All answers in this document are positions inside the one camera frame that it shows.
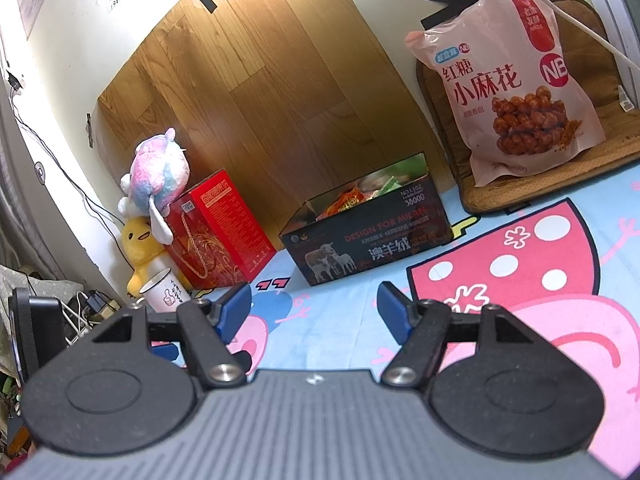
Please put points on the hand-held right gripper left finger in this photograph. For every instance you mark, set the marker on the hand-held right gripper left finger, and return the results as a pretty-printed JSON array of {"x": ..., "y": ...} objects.
[{"x": 232, "y": 310}]

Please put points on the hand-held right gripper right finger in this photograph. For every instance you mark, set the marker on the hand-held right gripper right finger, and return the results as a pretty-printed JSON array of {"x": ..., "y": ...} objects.
[{"x": 392, "y": 310}]

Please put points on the black cardboard box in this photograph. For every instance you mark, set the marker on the black cardboard box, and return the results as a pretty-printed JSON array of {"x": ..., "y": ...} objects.
[{"x": 370, "y": 245}]

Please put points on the red snack packet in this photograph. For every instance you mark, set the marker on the red snack packet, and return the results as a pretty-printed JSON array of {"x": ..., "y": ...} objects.
[{"x": 347, "y": 204}]

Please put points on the light green snack packet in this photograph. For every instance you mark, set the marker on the light green snack packet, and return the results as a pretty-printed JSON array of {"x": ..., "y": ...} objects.
[{"x": 407, "y": 167}]

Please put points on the power strip with chargers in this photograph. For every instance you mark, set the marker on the power strip with chargers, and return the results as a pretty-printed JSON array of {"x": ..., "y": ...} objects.
[{"x": 95, "y": 310}]

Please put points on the white enamel mug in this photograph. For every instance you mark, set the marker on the white enamel mug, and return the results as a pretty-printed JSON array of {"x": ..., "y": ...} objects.
[{"x": 165, "y": 292}]

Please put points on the red gift box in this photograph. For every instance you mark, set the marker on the red gift box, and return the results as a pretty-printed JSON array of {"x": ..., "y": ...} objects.
[{"x": 220, "y": 230}]

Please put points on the yellow duck plush toy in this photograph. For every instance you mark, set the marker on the yellow duck plush toy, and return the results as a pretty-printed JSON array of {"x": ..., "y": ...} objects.
[{"x": 140, "y": 245}]

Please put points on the grey curtain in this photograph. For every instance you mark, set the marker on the grey curtain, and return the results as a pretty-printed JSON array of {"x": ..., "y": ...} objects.
[{"x": 10, "y": 220}]

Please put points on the pig-printed blue blanket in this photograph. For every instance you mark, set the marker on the pig-printed blue blanket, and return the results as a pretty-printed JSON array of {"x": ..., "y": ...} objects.
[{"x": 525, "y": 270}]

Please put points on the pink and blue plush toy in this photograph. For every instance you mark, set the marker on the pink and blue plush toy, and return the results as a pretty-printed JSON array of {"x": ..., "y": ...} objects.
[{"x": 155, "y": 170}]

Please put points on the large pink snack bag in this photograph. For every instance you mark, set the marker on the large pink snack bag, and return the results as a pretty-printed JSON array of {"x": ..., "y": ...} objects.
[{"x": 505, "y": 85}]

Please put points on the brown seat cushion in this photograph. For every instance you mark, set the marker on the brown seat cushion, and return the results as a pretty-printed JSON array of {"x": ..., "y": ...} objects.
[{"x": 595, "y": 35}]

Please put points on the wood-grain wall panel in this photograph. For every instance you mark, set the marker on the wood-grain wall panel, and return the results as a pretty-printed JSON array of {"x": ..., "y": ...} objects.
[{"x": 260, "y": 110}]

